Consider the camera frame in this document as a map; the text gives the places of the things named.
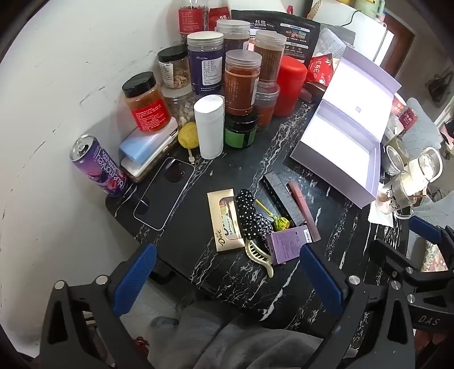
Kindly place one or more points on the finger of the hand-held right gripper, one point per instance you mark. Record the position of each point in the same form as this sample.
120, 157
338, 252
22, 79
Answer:
386, 255
424, 227

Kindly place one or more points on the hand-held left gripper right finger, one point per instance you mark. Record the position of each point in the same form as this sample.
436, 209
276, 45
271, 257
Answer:
321, 280

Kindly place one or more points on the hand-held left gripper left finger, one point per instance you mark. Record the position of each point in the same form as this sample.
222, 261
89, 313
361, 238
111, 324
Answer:
136, 280

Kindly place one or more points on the small purple box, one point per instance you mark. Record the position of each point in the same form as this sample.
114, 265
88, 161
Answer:
287, 244

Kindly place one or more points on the cream hair claw clip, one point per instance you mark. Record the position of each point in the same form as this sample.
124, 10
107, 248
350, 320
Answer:
259, 255

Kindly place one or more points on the pink lipstick box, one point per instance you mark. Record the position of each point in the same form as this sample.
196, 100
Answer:
305, 213

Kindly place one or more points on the black white checkered scrunchie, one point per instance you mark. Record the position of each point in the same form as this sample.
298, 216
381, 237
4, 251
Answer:
264, 227

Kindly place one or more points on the gold chocolate box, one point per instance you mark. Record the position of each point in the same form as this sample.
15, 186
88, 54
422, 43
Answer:
227, 221

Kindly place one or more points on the lavender gift box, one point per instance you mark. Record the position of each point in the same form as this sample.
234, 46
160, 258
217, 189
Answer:
340, 142

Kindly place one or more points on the white tissue paper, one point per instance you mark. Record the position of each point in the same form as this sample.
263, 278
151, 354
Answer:
379, 216

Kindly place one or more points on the clear glass mug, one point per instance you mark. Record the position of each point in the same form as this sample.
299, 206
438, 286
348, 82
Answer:
425, 166

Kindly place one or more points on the yellow green lollipop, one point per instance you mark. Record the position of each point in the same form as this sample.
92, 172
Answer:
282, 223

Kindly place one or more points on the black long box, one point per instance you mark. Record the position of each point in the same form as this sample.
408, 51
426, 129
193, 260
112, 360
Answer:
280, 193

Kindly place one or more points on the grey quilted cloth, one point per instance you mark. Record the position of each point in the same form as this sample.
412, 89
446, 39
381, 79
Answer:
424, 127

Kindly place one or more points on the black polka dot scrunchie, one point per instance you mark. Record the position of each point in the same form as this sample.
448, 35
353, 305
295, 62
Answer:
248, 209

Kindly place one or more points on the red white small packet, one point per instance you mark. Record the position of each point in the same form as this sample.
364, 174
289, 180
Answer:
406, 115

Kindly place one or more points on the purple drink can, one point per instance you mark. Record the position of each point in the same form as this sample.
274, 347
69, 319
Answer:
103, 170

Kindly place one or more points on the black hanging bag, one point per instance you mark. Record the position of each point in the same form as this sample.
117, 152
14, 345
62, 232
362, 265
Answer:
439, 87

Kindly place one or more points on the yellow round ball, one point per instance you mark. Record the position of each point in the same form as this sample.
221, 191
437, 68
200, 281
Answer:
188, 135

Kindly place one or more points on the dark jar green label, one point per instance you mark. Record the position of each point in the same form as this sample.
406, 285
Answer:
241, 133

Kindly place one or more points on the white paper roll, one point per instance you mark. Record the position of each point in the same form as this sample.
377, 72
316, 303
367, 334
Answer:
210, 127

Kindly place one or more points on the red label jar black lid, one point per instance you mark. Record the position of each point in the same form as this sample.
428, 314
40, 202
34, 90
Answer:
147, 106

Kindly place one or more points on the brown small box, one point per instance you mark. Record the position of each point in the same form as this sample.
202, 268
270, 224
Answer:
315, 91

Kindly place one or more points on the clear jar white chunks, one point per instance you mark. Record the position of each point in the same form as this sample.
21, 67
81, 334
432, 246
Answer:
181, 106

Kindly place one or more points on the small clear tub orange contents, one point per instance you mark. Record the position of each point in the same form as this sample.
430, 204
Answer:
266, 106

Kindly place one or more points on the red snack packet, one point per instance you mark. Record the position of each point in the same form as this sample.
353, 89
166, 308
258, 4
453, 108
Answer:
321, 69

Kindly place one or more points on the red canister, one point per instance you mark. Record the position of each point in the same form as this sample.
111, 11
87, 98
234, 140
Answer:
289, 85

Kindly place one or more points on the white refrigerator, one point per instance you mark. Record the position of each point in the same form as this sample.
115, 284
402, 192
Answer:
369, 32

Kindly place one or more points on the white printed paper sheet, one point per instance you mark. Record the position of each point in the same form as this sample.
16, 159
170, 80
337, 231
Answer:
331, 42

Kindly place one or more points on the orange-brown powder jar clear lid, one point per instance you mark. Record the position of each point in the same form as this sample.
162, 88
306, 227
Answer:
243, 85

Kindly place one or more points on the small nut jar black lid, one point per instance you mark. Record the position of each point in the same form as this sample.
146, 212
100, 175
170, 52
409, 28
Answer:
173, 69

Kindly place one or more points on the purple label jar grey lid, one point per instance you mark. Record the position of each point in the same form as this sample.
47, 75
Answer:
205, 64

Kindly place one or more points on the brown powder jar clear lid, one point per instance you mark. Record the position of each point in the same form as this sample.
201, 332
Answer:
271, 56
232, 35

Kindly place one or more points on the black snack bag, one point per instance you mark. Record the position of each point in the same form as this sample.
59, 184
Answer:
280, 32

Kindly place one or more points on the clear jar red label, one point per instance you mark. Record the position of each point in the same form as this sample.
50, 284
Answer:
191, 19

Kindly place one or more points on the red foil bag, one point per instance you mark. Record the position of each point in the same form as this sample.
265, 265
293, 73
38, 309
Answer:
219, 17

